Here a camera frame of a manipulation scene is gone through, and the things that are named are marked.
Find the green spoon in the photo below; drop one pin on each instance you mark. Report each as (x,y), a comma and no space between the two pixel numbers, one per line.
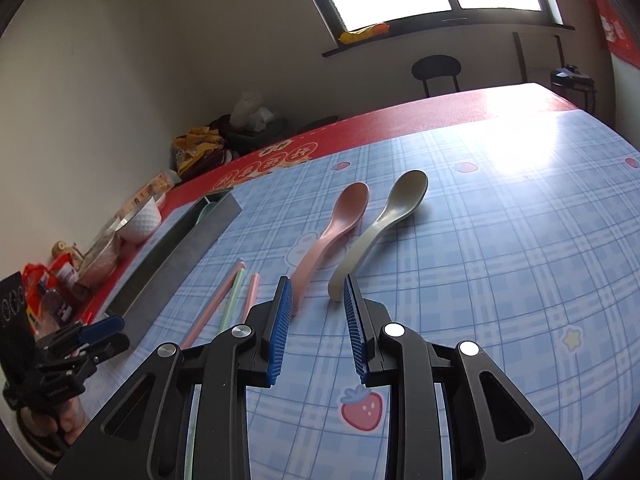
(206,212)

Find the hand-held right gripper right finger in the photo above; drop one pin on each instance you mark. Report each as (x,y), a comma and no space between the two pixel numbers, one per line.
(356,330)

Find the yellow bag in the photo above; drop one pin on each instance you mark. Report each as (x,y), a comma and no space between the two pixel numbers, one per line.
(197,147)

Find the glass bowl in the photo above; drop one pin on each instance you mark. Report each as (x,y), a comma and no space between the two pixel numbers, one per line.
(100,260)

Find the beige spoon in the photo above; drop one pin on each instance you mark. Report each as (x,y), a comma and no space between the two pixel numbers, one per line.
(395,205)

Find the metal utensil tray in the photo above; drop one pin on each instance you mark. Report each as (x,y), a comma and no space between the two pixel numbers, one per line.
(175,265)

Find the black chair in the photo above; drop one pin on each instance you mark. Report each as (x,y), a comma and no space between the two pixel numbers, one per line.
(435,67)

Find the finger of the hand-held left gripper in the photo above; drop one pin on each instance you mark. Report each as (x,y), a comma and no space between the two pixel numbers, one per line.
(107,326)
(112,346)

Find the printed cardboard box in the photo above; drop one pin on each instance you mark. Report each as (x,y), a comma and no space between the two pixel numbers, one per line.
(150,192)

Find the snack packets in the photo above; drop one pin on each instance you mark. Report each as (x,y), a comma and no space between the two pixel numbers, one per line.
(45,285)

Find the white bowl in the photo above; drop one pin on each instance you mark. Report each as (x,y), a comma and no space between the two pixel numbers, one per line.
(142,217)

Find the dark metal frame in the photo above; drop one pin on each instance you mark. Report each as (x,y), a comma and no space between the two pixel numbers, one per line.
(520,55)

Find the green chopstick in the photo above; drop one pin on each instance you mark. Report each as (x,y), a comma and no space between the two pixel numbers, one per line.
(232,297)

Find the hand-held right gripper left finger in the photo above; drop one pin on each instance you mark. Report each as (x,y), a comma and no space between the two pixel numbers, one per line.
(279,340)

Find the clear plastic bag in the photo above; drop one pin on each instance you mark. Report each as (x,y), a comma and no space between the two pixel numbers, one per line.
(252,110)

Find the dark basket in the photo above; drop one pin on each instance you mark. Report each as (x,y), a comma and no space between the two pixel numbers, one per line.
(255,140)

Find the blue plaid table mat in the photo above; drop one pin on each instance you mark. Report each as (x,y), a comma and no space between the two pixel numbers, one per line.
(500,285)

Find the pink spoon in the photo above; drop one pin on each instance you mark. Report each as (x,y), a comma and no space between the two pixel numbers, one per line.
(340,225)

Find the red printed cloth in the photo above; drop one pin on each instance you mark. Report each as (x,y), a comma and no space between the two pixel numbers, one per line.
(612,15)

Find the person's left hand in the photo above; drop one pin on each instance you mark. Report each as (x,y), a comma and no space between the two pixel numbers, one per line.
(70,422)

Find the rice cooker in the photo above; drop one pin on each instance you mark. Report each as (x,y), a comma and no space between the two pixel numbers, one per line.
(572,82)

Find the yellow packet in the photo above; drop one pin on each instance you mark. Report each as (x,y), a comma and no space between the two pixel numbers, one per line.
(365,32)

